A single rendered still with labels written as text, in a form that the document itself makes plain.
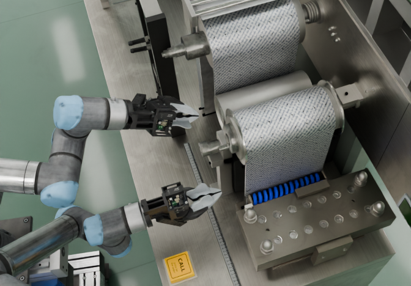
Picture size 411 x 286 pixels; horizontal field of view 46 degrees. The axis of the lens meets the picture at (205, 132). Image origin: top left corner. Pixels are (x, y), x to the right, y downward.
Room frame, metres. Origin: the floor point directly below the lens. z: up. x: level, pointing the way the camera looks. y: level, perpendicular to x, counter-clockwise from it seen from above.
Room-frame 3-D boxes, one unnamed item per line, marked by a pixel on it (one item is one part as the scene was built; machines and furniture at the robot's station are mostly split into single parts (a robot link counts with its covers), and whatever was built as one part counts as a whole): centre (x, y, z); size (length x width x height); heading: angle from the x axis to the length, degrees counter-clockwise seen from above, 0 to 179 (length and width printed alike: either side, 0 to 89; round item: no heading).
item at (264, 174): (0.60, -0.21, 1.11); 0.23 x 0.01 x 0.18; 103
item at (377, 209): (0.49, -0.44, 1.05); 0.04 x 0.04 x 0.04
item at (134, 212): (0.51, 0.20, 1.11); 0.08 x 0.05 x 0.08; 13
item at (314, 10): (0.94, -0.30, 1.33); 0.07 x 0.07 x 0.07; 13
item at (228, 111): (0.63, -0.08, 1.25); 0.15 x 0.01 x 0.15; 13
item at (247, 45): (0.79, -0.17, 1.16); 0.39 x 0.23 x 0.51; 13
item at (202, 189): (0.56, 0.02, 1.11); 0.09 x 0.03 x 0.06; 103
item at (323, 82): (0.69, -0.32, 1.25); 0.15 x 0.01 x 0.15; 13
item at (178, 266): (0.42, 0.12, 0.91); 0.07 x 0.07 x 0.02; 13
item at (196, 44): (0.87, 0.00, 1.33); 0.06 x 0.06 x 0.06; 13
